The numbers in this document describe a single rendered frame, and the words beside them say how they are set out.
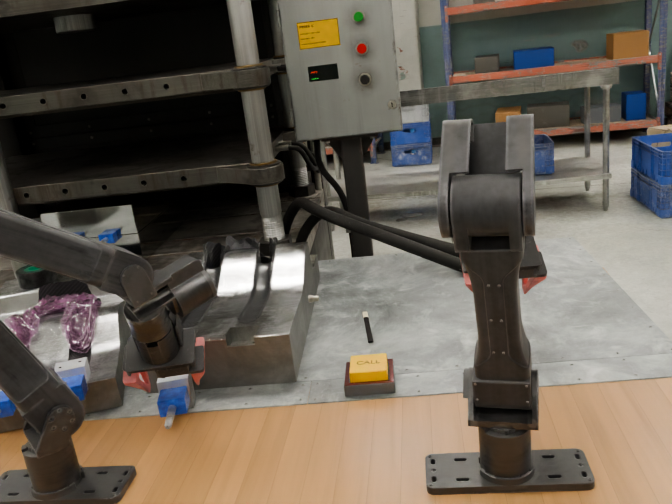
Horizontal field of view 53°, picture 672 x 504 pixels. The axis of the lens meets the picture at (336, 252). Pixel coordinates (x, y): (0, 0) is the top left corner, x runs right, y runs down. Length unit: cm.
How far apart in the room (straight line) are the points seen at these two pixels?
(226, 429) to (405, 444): 28
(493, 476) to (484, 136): 41
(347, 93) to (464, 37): 585
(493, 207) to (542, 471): 38
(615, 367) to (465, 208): 56
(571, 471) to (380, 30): 129
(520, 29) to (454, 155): 702
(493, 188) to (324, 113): 126
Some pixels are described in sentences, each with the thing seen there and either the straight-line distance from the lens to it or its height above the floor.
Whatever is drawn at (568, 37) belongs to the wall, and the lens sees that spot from 774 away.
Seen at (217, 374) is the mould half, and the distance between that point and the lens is 117.
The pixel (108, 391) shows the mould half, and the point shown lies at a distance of 119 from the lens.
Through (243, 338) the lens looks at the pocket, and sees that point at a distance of 118.
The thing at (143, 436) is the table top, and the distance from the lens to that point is 111.
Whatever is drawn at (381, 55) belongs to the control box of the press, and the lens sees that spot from 187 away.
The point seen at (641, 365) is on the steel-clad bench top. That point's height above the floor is 80.
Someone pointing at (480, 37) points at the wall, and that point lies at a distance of 768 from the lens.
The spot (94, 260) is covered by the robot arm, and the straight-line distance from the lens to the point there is 92.
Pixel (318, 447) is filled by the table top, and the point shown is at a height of 80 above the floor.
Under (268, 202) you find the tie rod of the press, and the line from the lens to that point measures 181.
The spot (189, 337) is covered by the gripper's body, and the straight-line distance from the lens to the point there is 106.
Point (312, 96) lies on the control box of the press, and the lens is 188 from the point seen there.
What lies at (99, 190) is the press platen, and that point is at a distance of 201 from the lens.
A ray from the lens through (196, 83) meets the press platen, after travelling 187.
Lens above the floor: 135
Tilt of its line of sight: 18 degrees down
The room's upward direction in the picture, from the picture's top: 7 degrees counter-clockwise
